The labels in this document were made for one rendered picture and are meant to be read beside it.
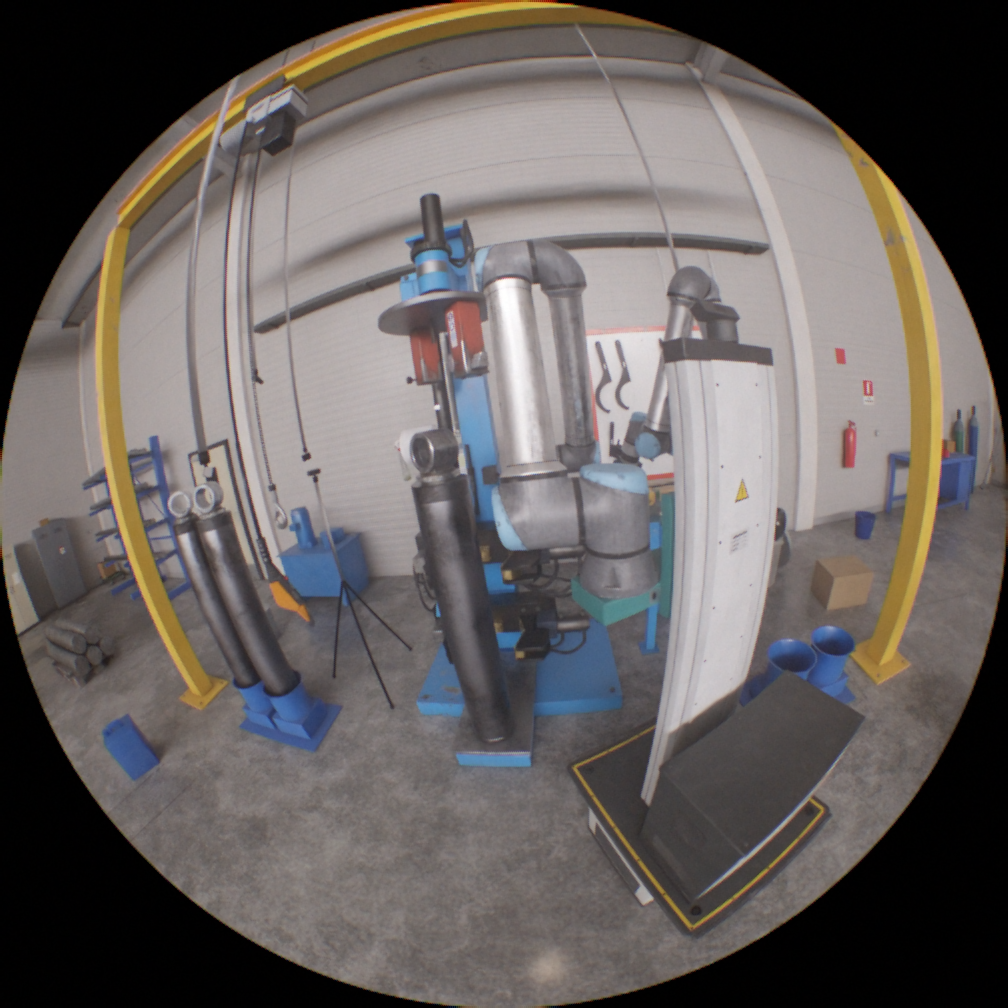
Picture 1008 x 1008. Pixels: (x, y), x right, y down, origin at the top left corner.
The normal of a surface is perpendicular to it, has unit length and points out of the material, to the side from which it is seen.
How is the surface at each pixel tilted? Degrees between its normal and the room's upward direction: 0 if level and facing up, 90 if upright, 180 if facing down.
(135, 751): 90
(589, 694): 0
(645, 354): 90
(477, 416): 90
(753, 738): 0
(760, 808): 0
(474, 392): 90
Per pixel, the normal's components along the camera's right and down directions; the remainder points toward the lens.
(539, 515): -0.11, 0.09
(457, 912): -0.14, -0.96
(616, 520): -0.12, 0.30
